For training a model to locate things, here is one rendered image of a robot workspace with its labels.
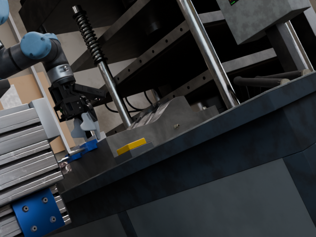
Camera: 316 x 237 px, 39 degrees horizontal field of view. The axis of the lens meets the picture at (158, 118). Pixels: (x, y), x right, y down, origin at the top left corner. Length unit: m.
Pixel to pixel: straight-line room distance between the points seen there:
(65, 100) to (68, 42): 4.27
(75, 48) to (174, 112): 4.18
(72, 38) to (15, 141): 4.77
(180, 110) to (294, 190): 0.71
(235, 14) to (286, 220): 1.20
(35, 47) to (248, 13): 0.98
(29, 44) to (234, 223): 0.73
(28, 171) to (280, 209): 0.51
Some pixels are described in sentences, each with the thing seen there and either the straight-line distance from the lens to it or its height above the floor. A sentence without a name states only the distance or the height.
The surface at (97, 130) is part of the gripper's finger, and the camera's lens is 1.37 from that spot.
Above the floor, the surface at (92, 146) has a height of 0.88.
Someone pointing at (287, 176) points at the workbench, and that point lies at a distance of 0.92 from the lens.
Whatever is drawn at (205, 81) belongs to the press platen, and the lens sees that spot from 2.08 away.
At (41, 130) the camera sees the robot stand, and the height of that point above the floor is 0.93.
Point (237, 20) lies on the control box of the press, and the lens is 1.99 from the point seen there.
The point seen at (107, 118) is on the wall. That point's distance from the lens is 5.43.
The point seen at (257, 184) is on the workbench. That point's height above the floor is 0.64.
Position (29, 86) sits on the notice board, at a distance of 5.09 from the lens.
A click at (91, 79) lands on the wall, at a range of 5.53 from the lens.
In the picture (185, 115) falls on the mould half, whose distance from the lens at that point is 1.54.
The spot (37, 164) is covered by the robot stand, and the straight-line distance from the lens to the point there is 0.94.
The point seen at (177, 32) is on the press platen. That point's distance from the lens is 2.14.
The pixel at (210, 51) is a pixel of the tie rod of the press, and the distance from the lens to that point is 1.95.
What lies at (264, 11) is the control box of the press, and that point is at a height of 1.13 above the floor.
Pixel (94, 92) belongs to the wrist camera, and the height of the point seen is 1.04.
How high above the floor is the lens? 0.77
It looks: 5 degrees up
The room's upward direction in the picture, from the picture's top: 25 degrees counter-clockwise
